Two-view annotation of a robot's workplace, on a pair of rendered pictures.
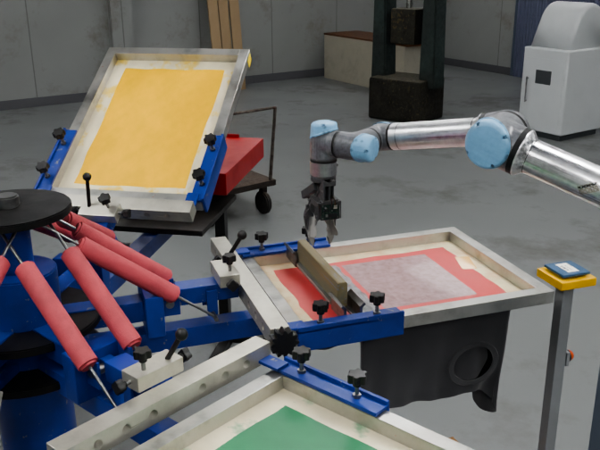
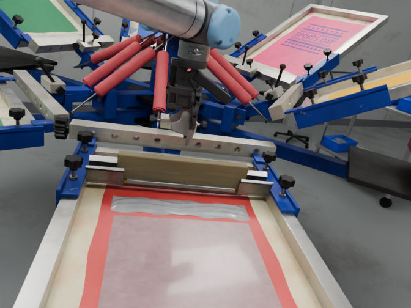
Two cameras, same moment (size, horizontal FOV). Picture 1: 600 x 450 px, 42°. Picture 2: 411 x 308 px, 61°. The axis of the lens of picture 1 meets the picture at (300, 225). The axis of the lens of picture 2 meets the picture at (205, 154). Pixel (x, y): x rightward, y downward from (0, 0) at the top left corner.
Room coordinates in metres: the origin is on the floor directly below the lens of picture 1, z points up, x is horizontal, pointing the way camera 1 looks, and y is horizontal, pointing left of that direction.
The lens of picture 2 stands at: (2.26, -0.91, 1.46)
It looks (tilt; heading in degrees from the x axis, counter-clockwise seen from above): 24 degrees down; 96
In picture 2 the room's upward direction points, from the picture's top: 11 degrees clockwise
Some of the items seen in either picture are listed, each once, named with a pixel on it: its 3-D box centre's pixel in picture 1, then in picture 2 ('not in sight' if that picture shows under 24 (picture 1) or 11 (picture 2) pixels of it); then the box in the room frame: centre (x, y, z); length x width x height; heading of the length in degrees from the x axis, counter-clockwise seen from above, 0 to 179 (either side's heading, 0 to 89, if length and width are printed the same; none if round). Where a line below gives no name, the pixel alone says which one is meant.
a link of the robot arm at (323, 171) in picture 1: (324, 169); (194, 52); (2.09, -0.07, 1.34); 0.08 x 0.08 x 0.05
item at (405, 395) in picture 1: (428, 360); not in sight; (2.03, -0.38, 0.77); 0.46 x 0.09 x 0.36; 108
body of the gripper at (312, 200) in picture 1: (324, 196); (186, 84); (2.09, -0.07, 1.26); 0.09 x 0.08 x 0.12; 18
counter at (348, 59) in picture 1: (379, 61); not in sight; (11.71, -1.21, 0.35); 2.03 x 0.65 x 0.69; 32
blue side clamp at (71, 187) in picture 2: (348, 327); (79, 173); (1.84, -0.13, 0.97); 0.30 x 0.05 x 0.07; 108
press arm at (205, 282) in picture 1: (206, 289); not in sight; (2.00, 0.27, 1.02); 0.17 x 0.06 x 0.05; 108
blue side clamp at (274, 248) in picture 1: (285, 254); (271, 189); (2.37, 0.05, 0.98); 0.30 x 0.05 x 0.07; 108
